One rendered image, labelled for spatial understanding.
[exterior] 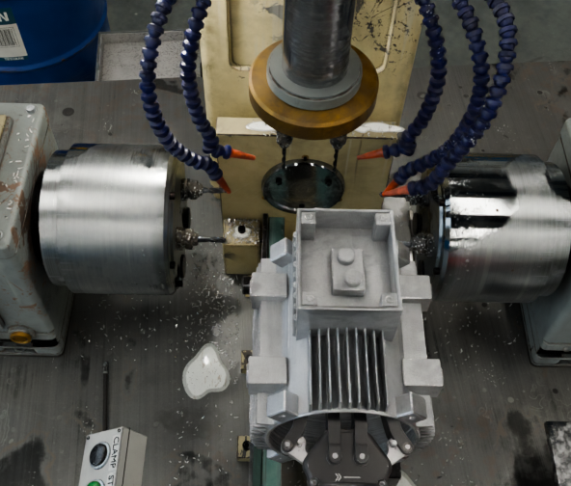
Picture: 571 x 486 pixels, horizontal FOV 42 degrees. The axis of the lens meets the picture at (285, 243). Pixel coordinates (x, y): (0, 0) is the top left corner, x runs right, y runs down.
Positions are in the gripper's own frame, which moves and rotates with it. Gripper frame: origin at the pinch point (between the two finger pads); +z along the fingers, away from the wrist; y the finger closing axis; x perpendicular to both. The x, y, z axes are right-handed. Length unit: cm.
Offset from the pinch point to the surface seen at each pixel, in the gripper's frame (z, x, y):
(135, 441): -6.1, 29.8, 25.6
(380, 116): 54, 35, -11
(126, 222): 25.4, 25.4, 29.6
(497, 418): 5, 57, -33
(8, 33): 137, 107, 93
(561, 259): 23, 29, -37
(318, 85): 34.8, 3.9, 2.1
